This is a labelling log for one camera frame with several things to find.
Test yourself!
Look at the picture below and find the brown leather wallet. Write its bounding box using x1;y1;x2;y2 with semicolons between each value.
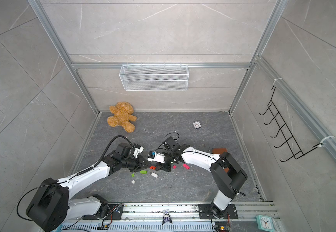
211;148;227;155

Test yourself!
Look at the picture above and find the white wire mesh basket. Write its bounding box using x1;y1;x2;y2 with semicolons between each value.
119;64;189;91

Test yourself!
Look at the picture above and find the teal alarm clock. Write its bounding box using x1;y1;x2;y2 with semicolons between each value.
256;215;275;232

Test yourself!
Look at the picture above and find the pink usb drive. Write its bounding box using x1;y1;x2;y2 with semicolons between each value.
183;164;190;170

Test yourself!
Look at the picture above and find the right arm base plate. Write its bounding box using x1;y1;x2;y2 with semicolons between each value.
198;204;238;219

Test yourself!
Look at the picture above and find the small square clock face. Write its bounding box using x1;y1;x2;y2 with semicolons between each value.
193;121;201;129

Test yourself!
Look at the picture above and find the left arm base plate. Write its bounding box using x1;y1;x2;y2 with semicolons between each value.
82;203;124;220

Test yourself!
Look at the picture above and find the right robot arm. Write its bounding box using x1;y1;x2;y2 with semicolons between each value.
156;136;248;216

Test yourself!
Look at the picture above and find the small purple figurine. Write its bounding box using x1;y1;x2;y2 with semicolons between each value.
162;209;172;225

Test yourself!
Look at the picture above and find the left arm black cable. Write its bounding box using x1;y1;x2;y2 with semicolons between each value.
16;135;134;221

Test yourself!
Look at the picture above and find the brown teddy bear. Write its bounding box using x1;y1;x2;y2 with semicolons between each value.
107;101;137;133

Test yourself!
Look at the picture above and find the black wire hook rack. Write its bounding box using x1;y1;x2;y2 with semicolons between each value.
259;86;323;162

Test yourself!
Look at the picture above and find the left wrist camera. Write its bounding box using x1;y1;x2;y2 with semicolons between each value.
133;144;144;159

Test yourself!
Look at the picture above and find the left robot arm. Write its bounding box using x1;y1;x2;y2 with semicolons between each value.
26;143;151;232

